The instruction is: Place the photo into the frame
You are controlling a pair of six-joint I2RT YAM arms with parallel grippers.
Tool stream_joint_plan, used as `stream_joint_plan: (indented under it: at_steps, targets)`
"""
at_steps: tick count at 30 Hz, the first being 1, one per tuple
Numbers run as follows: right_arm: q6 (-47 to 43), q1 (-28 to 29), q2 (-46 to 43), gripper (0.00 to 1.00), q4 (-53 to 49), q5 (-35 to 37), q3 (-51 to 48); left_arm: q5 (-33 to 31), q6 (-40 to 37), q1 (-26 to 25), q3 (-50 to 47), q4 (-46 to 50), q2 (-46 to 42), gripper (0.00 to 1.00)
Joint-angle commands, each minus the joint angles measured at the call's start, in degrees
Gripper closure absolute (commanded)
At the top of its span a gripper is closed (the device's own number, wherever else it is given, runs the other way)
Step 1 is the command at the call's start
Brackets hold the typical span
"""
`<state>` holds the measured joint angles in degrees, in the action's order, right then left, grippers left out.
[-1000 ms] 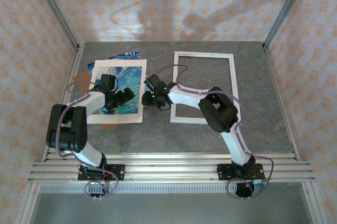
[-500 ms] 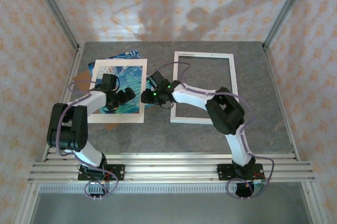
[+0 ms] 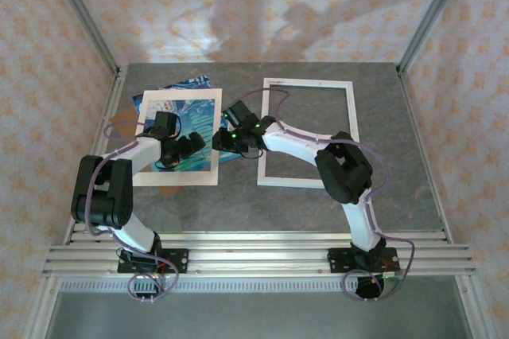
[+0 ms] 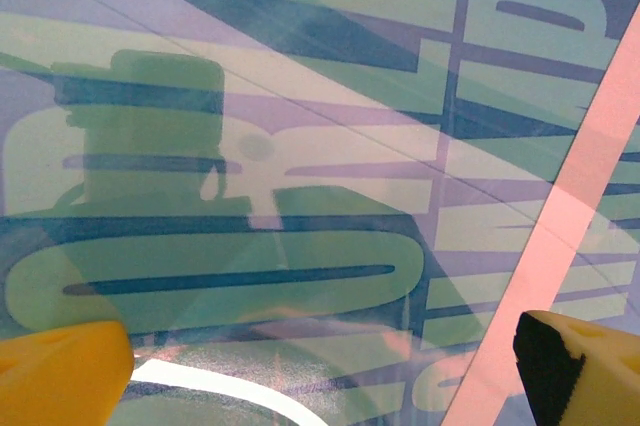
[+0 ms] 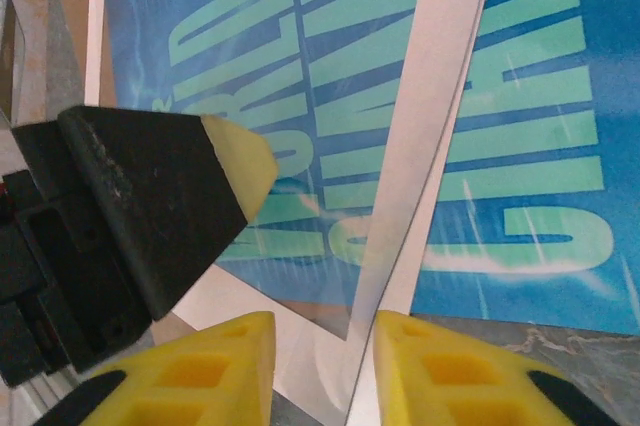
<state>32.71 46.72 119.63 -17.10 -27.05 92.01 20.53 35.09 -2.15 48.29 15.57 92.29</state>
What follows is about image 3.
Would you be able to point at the white mat board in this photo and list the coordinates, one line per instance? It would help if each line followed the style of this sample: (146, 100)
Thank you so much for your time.
(179, 178)

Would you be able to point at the blue printed photo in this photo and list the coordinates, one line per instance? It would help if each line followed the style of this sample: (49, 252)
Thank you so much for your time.
(200, 122)

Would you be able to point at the white picture frame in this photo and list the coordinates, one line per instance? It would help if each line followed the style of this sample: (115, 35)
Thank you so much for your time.
(294, 181)

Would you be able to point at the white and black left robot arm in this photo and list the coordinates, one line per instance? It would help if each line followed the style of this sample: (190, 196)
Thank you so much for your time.
(103, 195)

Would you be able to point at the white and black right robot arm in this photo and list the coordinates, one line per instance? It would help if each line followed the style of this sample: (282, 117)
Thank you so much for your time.
(346, 172)

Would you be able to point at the aluminium leg profile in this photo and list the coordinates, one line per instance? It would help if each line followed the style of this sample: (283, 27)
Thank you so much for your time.
(475, 307)
(40, 311)

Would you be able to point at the aluminium side rail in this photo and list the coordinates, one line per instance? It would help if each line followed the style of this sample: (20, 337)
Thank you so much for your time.
(114, 92)
(406, 92)

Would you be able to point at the aluminium table edge rail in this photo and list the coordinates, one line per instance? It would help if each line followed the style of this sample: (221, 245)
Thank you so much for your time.
(254, 237)

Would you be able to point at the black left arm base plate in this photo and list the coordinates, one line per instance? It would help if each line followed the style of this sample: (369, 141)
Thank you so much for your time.
(181, 261)

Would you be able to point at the wide aluminium mounting rail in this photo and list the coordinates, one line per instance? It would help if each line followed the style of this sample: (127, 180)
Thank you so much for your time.
(254, 259)

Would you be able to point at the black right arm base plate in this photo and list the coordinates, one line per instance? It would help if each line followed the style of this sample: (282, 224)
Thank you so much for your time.
(338, 261)

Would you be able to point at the aluminium upright post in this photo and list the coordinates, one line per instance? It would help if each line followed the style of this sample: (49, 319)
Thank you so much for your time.
(431, 16)
(85, 16)

